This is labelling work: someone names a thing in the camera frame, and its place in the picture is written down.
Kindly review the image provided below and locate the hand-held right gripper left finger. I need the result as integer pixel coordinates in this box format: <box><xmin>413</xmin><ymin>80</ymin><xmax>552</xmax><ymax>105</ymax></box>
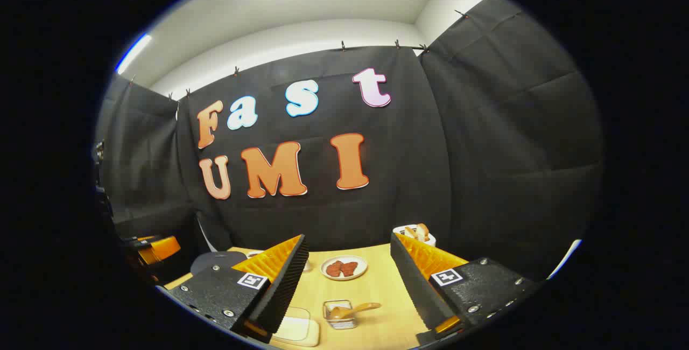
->
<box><xmin>159</xmin><ymin>234</ymin><xmax>310</xmax><ymax>344</ymax></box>

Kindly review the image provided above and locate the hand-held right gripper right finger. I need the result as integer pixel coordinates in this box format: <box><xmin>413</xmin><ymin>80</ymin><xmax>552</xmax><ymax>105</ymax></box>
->
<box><xmin>390</xmin><ymin>232</ymin><xmax>540</xmax><ymax>346</ymax></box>

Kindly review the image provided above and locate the white rice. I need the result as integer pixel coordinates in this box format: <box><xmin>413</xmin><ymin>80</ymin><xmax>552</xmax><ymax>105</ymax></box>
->
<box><xmin>275</xmin><ymin>317</ymin><xmax>310</xmax><ymax>341</ymax></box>

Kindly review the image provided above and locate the wooden spoon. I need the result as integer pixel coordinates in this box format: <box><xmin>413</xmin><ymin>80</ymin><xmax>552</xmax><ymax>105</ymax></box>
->
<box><xmin>328</xmin><ymin>302</ymin><xmax>382</xmax><ymax>321</ymax></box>

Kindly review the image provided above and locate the dark rice cooker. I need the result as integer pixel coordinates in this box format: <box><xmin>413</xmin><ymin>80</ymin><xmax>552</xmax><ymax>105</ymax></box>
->
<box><xmin>191</xmin><ymin>251</ymin><xmax>248</xmax><ymax>275</ymax></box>

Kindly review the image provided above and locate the wire chopstick holder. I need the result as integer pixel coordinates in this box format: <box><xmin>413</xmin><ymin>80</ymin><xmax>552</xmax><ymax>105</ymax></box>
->
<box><xmin>323</xmin><ymin>300</ymin><xmax>358</xmax><ymax>330</ymax></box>

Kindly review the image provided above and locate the white toaster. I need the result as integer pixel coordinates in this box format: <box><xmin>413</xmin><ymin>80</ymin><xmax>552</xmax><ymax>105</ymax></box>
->
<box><xmin>393</xmin><ymin>225</ymin><xmax>437</xmax><ymax>247</ymax></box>

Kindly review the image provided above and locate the clear plastic box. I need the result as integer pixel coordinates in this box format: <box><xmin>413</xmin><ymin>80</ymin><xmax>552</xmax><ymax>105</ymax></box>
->
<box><xmin>269</xmin><ymin>307</ymin><xmax>321</xmax><ymax>348</ymax></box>

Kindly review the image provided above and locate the white round plate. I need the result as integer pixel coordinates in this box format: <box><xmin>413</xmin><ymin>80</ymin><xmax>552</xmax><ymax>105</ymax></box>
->
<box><xmin>321</xmin><ymin>255</ymin><xmax>368</xmax><ymax>281</ymax></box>

